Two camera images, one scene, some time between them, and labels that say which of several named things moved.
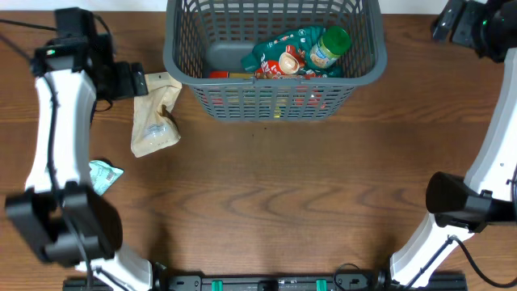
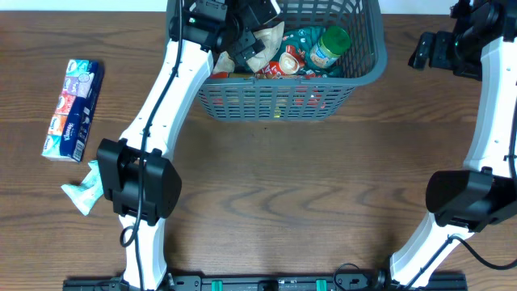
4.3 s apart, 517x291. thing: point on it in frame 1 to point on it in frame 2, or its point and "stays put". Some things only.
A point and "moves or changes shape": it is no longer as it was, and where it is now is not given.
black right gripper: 444,24 to 428,51
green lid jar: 335,41 stays put
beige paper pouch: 154,127 moves or changes shape
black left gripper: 131,87 to 245,46
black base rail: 276,282 stays put
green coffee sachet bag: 304,39 stays put
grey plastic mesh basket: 203,35 stays put
